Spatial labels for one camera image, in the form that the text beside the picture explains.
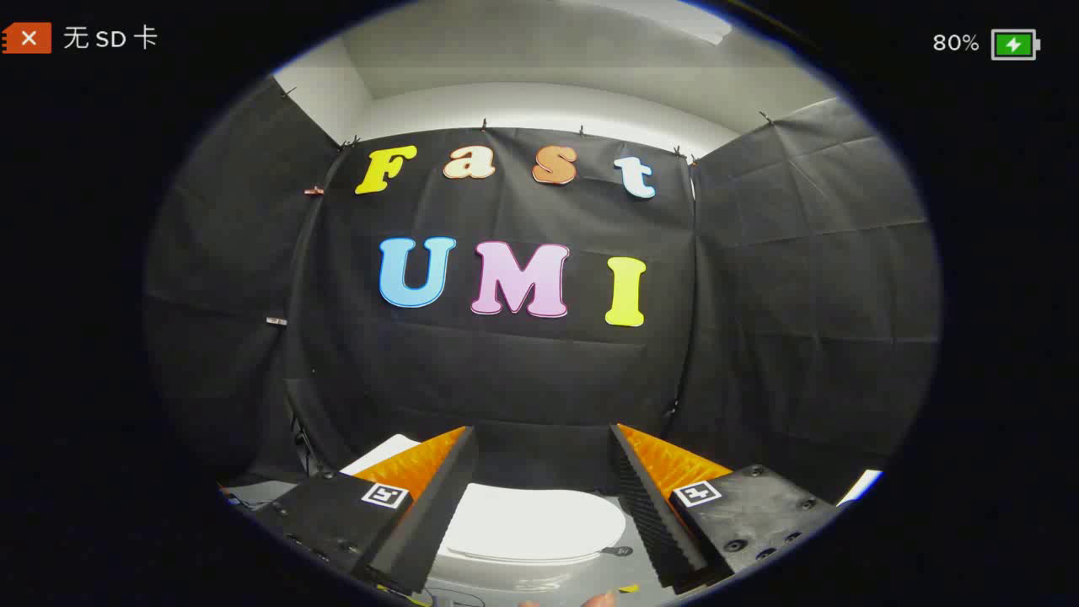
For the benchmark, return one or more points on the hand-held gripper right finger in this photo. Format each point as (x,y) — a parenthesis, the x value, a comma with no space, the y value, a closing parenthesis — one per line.
(649,514)

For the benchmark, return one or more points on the black backdrop cloth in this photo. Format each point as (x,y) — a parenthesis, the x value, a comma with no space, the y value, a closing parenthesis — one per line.
(523,379)

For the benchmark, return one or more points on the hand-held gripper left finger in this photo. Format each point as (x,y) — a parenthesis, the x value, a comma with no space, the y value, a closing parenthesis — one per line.
(438,506)

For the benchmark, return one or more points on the white toilet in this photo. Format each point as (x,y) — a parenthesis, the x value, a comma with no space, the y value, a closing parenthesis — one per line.
(383,453)

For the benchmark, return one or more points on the white toilet lid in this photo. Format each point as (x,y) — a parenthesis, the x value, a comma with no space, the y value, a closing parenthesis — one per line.
(531,523)

